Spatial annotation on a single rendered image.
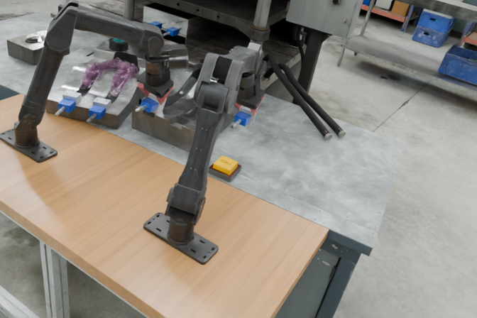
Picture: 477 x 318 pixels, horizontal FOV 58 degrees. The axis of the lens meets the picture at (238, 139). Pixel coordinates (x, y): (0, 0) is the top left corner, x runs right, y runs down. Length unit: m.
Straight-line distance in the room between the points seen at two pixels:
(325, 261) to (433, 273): 1.23
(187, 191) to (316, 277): 0.63
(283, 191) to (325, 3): 0.97
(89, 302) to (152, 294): 1.02
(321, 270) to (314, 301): 0.15
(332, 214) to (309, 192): 0.11
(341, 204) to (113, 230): 0.69
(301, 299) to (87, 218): 0.79
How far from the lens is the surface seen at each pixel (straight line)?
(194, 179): 1.04
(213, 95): 1.01
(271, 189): 1.36
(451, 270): 2.70
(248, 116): 1.42
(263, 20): 2.01
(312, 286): 1.54
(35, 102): 1.37
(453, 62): 4.82
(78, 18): 1.26
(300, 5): 2.07
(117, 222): 1.19
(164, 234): 1.14
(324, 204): 1.37
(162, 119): 1.46
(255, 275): 1.10
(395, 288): 2.41
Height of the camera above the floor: 1.61
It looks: 31 degrees down
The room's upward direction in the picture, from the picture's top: 11 degrees clockwise
